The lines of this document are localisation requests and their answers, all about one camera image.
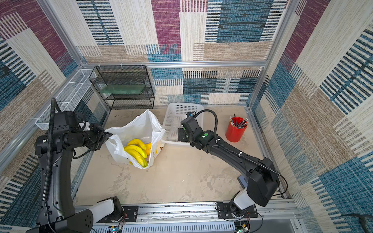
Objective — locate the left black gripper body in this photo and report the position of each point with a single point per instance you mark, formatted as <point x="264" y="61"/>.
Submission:
<point x="95" y="136"/>

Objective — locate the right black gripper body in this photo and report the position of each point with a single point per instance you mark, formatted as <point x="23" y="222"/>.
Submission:
<point x="184" y="131"/>

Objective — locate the white perforated plastic basket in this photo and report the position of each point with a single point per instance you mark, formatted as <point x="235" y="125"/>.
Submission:
<point x="176" y="112"/>

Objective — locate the yellow banana bunch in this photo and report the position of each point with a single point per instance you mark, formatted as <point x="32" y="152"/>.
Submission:
<point x="139" y="150"/>

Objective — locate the white plastic bag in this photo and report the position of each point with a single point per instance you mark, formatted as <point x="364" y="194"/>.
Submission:
<point x="144" y="127"/>

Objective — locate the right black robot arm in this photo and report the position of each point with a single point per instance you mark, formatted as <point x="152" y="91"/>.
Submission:
<point x="262" y="178"/>

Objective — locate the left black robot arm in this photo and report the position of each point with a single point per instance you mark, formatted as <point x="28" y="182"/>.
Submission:
<point x="56" y="151"/>

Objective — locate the green board on shelf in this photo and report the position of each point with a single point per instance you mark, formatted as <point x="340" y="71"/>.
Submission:
<point x="123" y="89"/>

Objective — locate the red pen cup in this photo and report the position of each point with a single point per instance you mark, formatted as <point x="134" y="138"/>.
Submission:
<point x="234" y="135"/>

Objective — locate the blue grey small device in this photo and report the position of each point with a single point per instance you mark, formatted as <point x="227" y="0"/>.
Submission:
<point x="242" y="181"/>

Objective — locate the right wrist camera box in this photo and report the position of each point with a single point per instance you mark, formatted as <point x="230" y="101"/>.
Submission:
<point x="190" y="114"/>

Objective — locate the white wire mesh basket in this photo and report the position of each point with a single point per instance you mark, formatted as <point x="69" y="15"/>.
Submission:
<point x="71" y="93"/>

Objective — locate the black wire shelf rack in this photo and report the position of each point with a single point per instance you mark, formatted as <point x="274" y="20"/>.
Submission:
<point x="103" y="76"/>

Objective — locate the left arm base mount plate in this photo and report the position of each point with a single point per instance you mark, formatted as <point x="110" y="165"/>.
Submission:
<point x="130" y="214"/>

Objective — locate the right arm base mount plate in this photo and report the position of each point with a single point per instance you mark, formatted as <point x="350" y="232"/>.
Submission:
<point x="229" y="212"/>

